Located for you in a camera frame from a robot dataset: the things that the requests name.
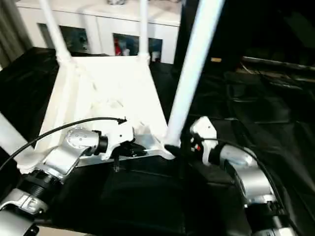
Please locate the white glass-door cabinet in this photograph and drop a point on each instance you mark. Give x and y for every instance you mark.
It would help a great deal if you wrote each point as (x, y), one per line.
(110, 22)

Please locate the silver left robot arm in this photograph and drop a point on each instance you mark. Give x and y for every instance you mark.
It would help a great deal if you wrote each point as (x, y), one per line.
(78, 137)

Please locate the black backdrop cloth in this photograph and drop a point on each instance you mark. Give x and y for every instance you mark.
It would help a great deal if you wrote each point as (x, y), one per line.
(270, 24)

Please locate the small gold tag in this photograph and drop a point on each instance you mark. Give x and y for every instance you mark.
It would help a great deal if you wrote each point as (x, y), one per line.
(216, 59)

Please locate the white plastic table top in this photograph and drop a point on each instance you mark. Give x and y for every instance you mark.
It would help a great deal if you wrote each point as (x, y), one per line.
(105, 81)

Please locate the grey patterned ornament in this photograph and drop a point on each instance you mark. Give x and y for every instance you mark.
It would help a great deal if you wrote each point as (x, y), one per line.
(116, 2)

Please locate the white plastic table leg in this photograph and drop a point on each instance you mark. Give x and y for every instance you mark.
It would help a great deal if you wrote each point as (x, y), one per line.
(9, 137)
(144, 29)
(192, 61)
(56, 34)

